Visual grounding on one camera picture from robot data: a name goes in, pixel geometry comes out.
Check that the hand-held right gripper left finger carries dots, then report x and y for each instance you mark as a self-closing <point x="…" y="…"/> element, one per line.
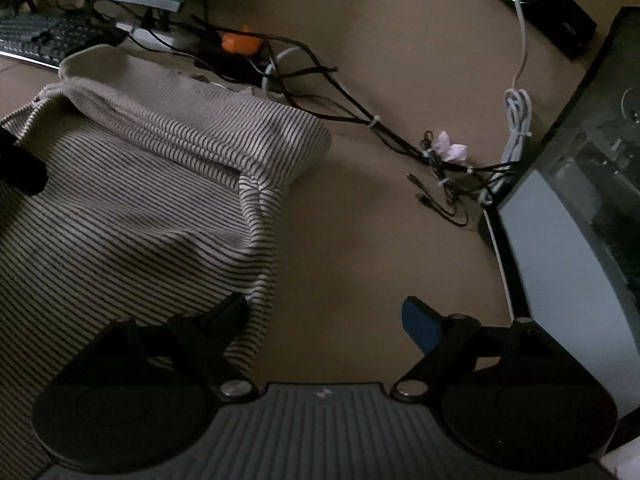
<point x="231" y="316"/>

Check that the black wall power strip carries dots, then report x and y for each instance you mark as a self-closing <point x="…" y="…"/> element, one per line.
<point x="560" y="15"/>

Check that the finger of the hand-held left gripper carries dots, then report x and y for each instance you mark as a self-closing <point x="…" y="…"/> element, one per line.
<point x="25" y="172"/>

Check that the flat black box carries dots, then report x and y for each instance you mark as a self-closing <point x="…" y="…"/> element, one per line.
<point x="235" y="65"/>

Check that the black framed monitor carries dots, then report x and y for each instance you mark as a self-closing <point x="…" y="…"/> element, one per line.
<point x="560" y="240"/>

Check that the crumpled pink paper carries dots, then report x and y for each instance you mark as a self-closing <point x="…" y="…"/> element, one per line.
<point x="452" y="149"/>

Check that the grey striped sweater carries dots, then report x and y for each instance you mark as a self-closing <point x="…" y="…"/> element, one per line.
<point x="150" y="185"/>

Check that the white power strip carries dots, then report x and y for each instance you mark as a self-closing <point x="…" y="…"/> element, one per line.
<point x="160" y="37"/>

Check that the small orange object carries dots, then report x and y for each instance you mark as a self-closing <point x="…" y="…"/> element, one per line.
<point x="240" y="42"/>

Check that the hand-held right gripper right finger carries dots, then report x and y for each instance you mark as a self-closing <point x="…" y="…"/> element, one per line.
<point x="422" y="327"/>

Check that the black keyboard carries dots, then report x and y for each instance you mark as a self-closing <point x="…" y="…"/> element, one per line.
<point x="50" y="35"/>

